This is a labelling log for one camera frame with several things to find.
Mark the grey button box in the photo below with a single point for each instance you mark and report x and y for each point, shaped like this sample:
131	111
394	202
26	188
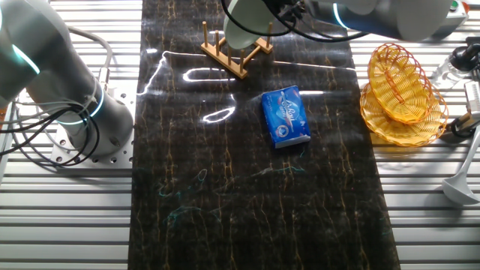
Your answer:
459	17

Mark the orange wicker basket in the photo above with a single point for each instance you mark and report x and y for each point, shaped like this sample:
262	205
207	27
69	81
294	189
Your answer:
399	84
393	131

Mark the wooden dish rack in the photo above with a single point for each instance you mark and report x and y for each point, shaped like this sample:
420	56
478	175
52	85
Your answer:
225	60

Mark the black marble mat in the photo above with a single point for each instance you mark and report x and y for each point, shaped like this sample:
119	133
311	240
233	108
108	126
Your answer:
225	187

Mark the blue tissue pack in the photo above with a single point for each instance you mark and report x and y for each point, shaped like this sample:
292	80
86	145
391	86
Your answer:
285	117

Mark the white ladle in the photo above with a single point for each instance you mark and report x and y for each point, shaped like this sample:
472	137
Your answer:
459	189

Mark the black clamp mount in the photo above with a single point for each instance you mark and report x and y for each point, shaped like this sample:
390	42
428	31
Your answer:
465	56

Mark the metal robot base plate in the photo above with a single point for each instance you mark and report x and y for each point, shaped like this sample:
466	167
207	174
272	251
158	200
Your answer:
123	159

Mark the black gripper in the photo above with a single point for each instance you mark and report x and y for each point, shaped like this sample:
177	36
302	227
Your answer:
298	10

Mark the pale green dish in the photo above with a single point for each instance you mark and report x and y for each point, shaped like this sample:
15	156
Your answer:
249	24

